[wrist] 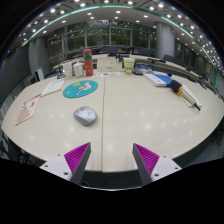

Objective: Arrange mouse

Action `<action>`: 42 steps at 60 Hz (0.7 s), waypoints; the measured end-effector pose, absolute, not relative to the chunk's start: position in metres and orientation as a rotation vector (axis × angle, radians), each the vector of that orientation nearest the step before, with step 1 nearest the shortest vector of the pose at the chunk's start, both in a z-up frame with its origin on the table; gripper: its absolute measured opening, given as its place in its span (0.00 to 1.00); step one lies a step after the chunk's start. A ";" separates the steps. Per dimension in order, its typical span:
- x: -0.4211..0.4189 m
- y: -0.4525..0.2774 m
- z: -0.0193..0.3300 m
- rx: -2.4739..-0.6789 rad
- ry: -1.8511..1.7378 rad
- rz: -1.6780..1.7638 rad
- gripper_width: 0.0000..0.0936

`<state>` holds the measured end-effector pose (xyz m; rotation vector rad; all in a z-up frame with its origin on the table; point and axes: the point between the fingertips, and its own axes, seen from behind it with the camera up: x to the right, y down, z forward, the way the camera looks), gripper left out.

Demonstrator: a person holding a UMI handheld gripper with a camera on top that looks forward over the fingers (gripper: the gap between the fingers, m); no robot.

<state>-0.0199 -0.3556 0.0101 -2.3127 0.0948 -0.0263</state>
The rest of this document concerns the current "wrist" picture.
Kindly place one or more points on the white open box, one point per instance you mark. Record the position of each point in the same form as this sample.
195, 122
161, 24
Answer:
109, 65

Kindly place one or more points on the blue and white book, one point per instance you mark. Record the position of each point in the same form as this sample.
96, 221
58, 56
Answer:
156, 80

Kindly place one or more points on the red drink bottle green band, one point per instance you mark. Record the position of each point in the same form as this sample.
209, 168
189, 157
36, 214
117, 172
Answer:
88, 65

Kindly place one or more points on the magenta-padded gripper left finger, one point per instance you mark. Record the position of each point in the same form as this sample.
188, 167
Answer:
56, 165

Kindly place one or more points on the white paper cup stack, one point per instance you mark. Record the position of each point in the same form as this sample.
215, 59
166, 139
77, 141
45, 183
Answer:
68, 70

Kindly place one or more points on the red and white leaflet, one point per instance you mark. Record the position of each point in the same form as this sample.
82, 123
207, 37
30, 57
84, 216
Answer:
28, 108

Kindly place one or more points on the silver computer mouse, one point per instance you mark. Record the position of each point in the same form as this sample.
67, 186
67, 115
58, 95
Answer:
85, 115

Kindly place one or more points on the white standing appliance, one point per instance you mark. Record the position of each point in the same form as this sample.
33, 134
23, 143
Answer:
40, 74

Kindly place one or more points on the green printed paper cup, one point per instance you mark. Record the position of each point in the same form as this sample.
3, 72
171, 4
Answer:
129, 66

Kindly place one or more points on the dark office chairs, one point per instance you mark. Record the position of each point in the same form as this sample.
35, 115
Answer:
111, 50

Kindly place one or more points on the white sheet red header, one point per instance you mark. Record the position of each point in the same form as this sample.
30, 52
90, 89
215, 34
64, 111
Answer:
53, 87

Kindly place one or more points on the white lidded mug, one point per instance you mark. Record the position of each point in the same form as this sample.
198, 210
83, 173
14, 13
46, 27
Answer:
78, 70

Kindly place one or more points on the colourful sticker sheet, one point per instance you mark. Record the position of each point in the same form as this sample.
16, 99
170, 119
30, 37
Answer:
107, 74

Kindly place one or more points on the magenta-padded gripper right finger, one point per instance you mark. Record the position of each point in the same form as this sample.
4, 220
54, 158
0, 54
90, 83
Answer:
163, 166

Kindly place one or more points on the round teal cartoon mouse pad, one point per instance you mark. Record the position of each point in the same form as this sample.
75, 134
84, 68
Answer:
80, 89

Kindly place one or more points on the grey-blue desk gooseneck microphone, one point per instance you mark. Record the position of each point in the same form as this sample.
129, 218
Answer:
142, 70

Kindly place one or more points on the ceiling lights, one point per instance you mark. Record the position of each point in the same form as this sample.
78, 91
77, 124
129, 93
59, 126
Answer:
118, 11

